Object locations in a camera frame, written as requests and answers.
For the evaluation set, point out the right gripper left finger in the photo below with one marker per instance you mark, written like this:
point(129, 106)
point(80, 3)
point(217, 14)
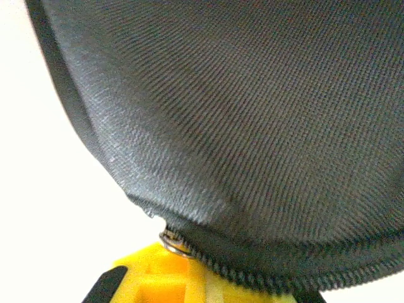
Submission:
point(151, 277)

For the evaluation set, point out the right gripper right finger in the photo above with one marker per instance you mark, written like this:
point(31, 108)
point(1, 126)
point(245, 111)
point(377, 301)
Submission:
point(252, 296)

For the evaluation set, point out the black backpack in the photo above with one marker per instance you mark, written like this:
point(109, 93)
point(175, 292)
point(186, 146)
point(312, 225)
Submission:
point(236, 110)

